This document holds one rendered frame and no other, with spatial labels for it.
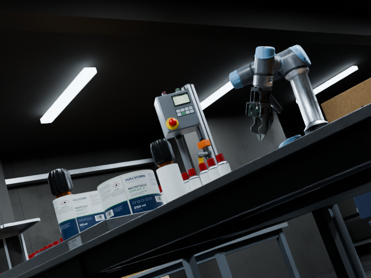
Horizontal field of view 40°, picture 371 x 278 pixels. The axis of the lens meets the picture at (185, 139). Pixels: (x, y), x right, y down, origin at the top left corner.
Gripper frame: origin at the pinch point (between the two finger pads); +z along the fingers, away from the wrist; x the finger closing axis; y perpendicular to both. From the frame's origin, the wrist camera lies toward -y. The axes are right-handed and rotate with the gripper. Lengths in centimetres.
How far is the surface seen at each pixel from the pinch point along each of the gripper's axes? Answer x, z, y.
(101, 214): -36, 31, 50
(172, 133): -52, 4, -2
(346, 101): 24.7, -16.1, -19.1
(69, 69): -307, -24, -113
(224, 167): -16.4, 14.6, 2.1
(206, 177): -25.1, 20.3, 2.8
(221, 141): -364, 69, -421
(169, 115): -54, -4, -1
